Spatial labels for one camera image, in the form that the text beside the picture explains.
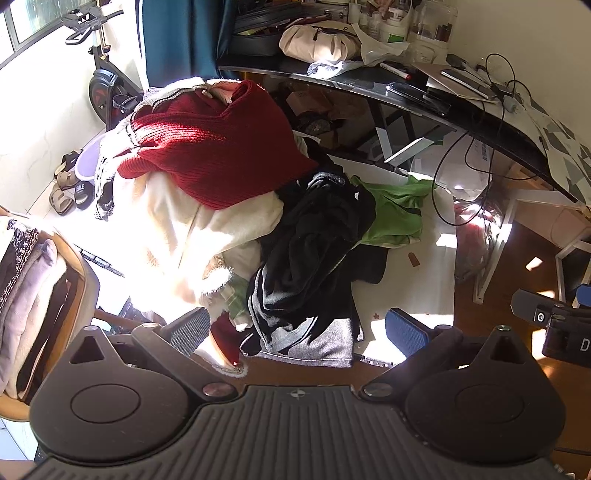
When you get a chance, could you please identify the red beige knit cardigan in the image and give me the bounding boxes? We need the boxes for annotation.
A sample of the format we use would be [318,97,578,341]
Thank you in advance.
[95,78,318,220]

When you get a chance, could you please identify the wooden chair with clothes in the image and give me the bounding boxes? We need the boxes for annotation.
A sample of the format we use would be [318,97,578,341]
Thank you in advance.
[1,209,99,421]

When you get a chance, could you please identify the cream fleece garment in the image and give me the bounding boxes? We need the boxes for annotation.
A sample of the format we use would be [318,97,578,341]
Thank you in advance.
[108,172,283,320]

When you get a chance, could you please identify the black garment pile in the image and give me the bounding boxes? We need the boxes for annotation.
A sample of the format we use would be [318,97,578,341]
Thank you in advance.
[240,148,388,368]

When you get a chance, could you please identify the green garment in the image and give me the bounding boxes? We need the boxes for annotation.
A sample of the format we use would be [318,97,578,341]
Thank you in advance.
[351,176,433,249]

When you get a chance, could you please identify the geometric pattern desk mat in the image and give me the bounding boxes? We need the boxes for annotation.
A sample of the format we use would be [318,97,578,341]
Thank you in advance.
[508,93,590,207]

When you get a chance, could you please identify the brown sandals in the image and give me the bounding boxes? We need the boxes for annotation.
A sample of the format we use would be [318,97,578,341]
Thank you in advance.
[49,150,95,216]

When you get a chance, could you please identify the lavender plastic basin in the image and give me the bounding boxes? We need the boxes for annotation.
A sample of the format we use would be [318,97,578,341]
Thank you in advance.
[74,133,105,183]

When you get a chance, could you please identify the exercise bike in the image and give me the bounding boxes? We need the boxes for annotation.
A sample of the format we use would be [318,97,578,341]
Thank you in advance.
[61,1,143,131]

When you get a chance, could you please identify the black glass desk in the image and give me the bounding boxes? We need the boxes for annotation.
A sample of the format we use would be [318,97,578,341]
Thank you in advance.
[218,55,577,203]

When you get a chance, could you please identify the red marker pen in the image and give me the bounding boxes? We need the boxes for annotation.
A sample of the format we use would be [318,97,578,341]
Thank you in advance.
[379,62,412,81]

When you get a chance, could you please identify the crumpled blue plastic wrap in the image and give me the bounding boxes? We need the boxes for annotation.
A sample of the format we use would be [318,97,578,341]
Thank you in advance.
[308,60,365,80]

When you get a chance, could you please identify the teal curtain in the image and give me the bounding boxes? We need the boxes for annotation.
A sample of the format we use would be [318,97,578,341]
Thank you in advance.
[138,0,238,87]

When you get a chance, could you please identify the white plastic bag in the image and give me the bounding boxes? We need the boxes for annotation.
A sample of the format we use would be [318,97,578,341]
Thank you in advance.
[352,23,410,67]

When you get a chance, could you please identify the black power cable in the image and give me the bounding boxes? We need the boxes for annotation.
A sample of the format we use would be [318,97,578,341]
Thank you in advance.
[430,52,539,228]

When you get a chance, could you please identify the beige drawstring bag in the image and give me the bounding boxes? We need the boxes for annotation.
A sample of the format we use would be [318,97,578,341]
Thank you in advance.
[279,20,361,64]

